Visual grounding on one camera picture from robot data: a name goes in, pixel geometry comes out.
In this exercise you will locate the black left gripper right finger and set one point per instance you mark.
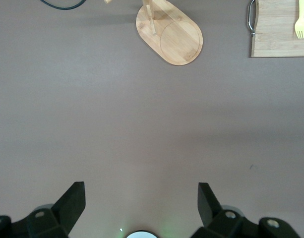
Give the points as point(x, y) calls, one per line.
point(211, 213)

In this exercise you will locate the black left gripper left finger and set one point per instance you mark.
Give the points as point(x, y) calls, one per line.
point(65, 210)

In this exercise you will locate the wooden mug tree stand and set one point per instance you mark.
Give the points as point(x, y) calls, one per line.
point(176, 39)

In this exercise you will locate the wooden cutting board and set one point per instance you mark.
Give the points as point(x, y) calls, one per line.
point(273, 32)

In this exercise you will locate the yellow plastic fork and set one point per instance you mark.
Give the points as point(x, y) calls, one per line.
point(300, 24)

